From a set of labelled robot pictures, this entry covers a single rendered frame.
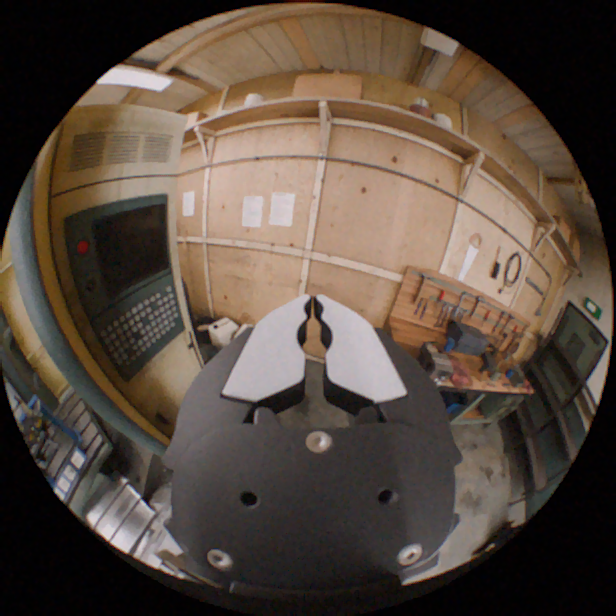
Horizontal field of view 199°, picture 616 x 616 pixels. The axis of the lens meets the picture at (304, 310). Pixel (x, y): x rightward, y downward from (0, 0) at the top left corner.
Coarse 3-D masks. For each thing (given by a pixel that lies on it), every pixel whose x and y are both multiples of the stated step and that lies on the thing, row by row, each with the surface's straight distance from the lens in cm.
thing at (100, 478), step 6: (102, 468) 134; (96, 474) 126; (102, 474) 128; (108, 474) 133; (96, 480) 129; (102, 480) 131; (90, 486) 132; (96, 486) 133; (90, 492) 136; (96, 492) 137; (84, 498) 138; (90, 498) 140; (84, 504) 143; (78, 510) 146
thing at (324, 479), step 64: (192, 448) 6; (256, 448) 5; (320, 448) 5; (384, 448) 5; (192, 512) 5; (256, 512) 5; (320, 512) 5; (384, 512) 5; (448, 512) 6; (256, 576) 5; (320, 576) 5; (384, 576) 6
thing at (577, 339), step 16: (592, 304) 372; (560, 320) 384; (576, 320) 375; (560, 336) 379; (576, 336) 370; (592, 336) 361; (544, 352) 385; (560, 352) 374; (576, 352) 367; (592, 352) 363; (544, 368) 381; (560, 368) 371; (560, 384) 369; (528, 400) 389; (544, 400) 376; (560, 400) 367; (512, 416) 402; (544, 416) 375
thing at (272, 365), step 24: (288, 312) 9; (264, 336) 8; (288, 336) 8; (240, 360) 7; (264, 360) 7; (288, 360) 7; (240, 384) 6; (264, 384) 6; (288, 384) 6; (288, 408) 7
